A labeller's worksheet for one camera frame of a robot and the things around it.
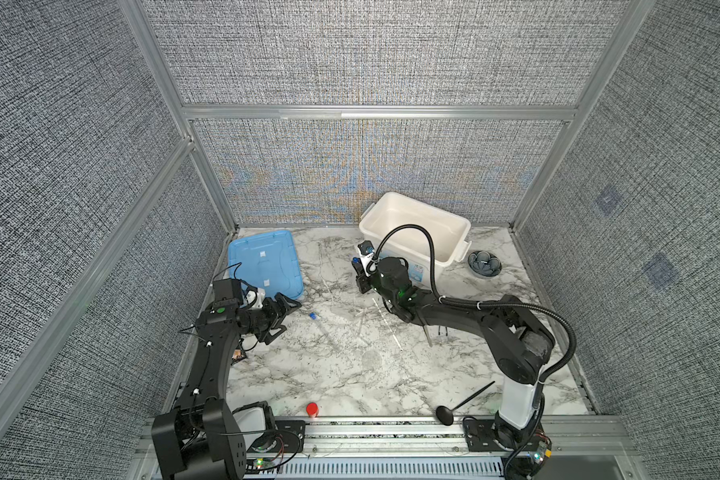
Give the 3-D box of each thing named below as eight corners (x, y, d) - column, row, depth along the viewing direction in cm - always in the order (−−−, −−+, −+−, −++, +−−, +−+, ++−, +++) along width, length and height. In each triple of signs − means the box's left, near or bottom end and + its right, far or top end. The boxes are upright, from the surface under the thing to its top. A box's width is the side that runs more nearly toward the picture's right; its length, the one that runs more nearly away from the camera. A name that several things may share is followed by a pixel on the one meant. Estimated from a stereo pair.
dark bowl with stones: (465, 272, 107) (469, 263, 103) (468, 256, 112) (472, 247, 108) (496, 280, 105) (502, 271, 101) (497, 264, 110) (503, 255, 106)
